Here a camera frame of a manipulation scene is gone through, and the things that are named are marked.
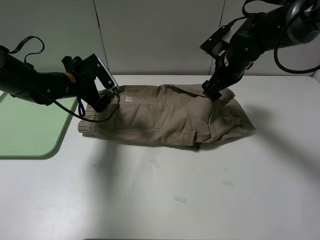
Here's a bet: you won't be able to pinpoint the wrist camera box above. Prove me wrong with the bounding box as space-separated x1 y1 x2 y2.
83 54 119 93
199 24 232 60

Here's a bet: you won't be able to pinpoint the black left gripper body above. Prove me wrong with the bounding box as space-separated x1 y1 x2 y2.
62 56 109 113

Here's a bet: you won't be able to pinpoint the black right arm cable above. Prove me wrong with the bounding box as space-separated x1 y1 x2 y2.
241 0 320 74

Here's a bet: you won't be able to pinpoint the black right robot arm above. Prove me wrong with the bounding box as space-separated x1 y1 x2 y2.
200 0 320 100

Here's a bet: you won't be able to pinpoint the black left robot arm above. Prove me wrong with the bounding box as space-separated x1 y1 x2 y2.
0 46 111 113

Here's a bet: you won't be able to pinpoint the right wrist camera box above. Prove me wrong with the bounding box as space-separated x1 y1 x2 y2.
199 24 232 60

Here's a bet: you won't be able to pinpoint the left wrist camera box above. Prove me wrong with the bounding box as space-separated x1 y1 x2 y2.
83 54 119 93

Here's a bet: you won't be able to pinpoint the clear tape strip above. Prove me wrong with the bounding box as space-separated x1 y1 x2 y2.
172 195 187 204
149 159 160 169
221 180 235 188

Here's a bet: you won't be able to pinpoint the green plastic tray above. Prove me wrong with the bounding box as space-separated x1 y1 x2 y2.
0 92 73 160

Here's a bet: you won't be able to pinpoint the khaki shorts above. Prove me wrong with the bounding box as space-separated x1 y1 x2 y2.
78 84 255 147

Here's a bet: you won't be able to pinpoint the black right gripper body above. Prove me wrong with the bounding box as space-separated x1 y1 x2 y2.
202 53 253 100

